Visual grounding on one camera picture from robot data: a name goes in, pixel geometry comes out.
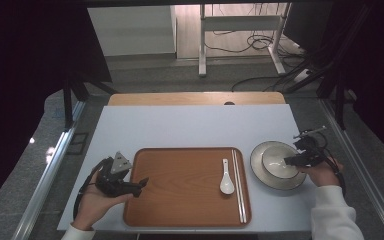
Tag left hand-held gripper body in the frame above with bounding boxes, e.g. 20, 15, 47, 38
94, 151, 141, 198

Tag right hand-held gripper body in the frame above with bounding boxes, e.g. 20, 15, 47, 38
292, 125, 330, 168

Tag white ceramic bowl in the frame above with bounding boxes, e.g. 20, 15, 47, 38
261, 145, 302, 180

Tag white plate with dark rim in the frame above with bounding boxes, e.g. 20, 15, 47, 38
249, 140, 308, 192

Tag wooden brown serving tray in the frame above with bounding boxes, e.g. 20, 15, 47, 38
123, 147, 253, 229

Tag white ceramic spoon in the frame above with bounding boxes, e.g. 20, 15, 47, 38
219, 158, 236, 196

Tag person's right hand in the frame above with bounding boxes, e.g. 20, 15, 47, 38
297, 157, 344, 188

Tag person's left hand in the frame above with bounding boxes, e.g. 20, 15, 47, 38
72, 172, 134, 231

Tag black metal stand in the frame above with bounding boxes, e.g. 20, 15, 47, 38
282, 3, 359, 132
61, 71, 120, 130

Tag white table cover sheet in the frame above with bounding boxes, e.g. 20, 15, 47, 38
57, 104, 318, 233

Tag white power strip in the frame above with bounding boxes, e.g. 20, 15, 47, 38
292, 68, 315, 85

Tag black curtain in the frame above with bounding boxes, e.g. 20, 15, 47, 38
313, 0, 384, 168
0, 0, 113, 216

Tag white cabinet panel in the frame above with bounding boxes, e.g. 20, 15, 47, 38
87, 5, 178, 58

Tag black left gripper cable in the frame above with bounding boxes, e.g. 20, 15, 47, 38
72, 156, 113, 221

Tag aluminium rail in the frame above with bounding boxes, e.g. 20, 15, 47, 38
11, 99, 88, 240
318, 98, 384, 240

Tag black floor cables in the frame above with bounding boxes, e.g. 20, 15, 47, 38
203, 29, 309, 93

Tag white metal desk frame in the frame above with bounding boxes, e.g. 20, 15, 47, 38
198, 3, 288, 78

